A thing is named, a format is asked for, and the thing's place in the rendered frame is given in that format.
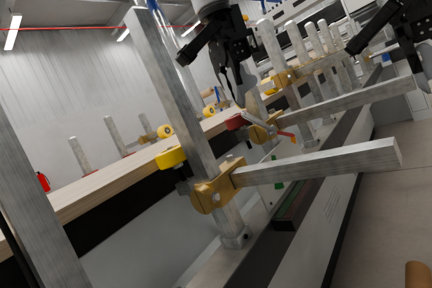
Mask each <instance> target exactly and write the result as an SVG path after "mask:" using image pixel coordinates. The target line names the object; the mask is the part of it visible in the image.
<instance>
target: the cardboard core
mask: <svg viewBox="0 0 432 288"><path fill-rule="evenodd" d="M405 288H432V277H431V270H430V268H429V267H428V266H427V265H426V264H423V263H422V262H419V261H414V260H412V261H409V262H407V263H406V266H405Z"/></svg>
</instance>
